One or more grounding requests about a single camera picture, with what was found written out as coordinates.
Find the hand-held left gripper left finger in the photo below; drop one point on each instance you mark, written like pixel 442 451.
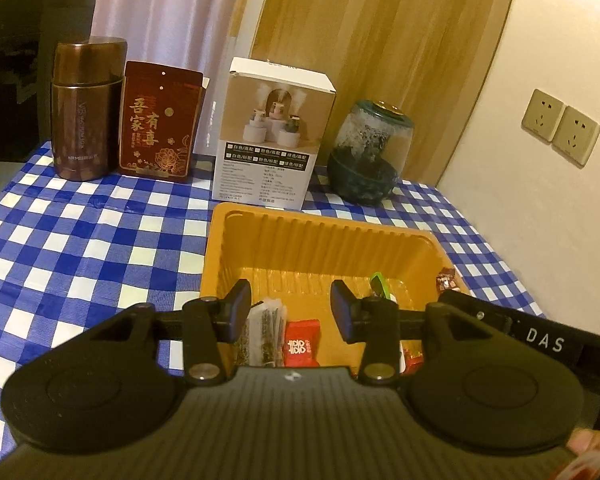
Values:
pixel 240 306

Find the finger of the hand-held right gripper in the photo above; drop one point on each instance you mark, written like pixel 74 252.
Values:
pixel 472 306

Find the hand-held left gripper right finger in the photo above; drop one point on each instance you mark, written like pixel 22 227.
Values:
pixel 341 311

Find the grey green seaweed packet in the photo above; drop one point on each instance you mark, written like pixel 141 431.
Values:
pixel 266 330

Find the red square snack packet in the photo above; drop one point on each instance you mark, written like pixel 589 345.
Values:
pixel 301 346

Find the orange plastic tray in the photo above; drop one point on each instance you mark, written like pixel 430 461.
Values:
pixel 305 245

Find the long red snack packet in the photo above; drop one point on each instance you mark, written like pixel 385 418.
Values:
pixel 411 356

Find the person's right hand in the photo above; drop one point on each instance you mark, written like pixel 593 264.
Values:
pixel 597 441

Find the red and white cloth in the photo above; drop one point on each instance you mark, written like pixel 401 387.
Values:
pixel 592 467

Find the blue checked tablecloth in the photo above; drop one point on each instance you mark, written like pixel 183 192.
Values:
pixel 105 240

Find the green glass jar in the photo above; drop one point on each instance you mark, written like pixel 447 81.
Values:
pixel 367 152

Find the white product box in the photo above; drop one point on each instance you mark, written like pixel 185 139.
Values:
pixel 272 135

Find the dark red printed pouch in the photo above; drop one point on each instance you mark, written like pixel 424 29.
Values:
pixel 160 120

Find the brown metal canister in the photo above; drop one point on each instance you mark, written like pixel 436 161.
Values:
pixel 86 110

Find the wooden wardrobe panel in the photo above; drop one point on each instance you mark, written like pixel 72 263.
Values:
pixel 380 35

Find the pale patterned curtain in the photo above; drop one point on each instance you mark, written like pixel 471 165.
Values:
pixel 170 15

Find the black glossy appliance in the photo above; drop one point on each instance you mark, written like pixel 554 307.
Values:
pixel 25 75

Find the beige wall socket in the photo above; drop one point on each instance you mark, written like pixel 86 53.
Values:
pixel 543 116
pixel 576 136

